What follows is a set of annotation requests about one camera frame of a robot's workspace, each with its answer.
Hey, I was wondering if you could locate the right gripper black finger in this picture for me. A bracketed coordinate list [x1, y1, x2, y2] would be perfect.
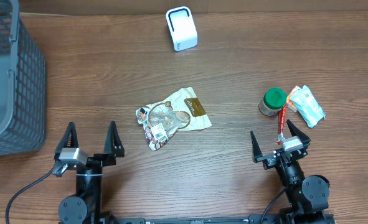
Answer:
[286, 119, 311, 145]
[250, 131, 263, 162]

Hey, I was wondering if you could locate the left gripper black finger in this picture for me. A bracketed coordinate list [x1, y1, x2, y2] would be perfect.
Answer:
[55, 122, 79, 156]
[103, 121, 125, 157]

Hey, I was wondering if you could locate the red stick sachet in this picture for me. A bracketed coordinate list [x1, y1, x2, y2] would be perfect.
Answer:
[277, 104, 287, 145]

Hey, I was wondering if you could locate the orange small packet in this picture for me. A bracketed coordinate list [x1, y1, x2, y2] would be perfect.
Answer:
[285, 85, 301, 113]

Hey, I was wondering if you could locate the teal wet wipes packet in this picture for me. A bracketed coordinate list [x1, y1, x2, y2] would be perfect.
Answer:
[290, 85, 326, 128]

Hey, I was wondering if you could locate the green lid jar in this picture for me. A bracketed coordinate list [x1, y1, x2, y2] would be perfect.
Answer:
[258, 88, 287, 116]

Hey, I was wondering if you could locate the beige snack bag red label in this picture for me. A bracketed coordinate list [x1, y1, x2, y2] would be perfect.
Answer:
[136, 87, 212, 151]

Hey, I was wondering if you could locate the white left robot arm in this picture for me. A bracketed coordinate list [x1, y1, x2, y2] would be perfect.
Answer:
[52, 121, 125, 223]

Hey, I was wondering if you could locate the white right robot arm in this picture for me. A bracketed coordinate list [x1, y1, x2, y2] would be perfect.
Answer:
[250, 120, 334, 223]

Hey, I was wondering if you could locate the white barcode scanner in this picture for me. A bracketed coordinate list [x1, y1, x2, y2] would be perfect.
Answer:
[166, 6, 198, 52]

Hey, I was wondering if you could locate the grey plastic mesh basket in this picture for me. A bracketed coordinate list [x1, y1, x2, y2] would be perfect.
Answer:
[0, 0, 47, 156]

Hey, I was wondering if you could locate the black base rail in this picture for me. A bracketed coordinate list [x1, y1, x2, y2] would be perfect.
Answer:
[108, 213, 337, 224]

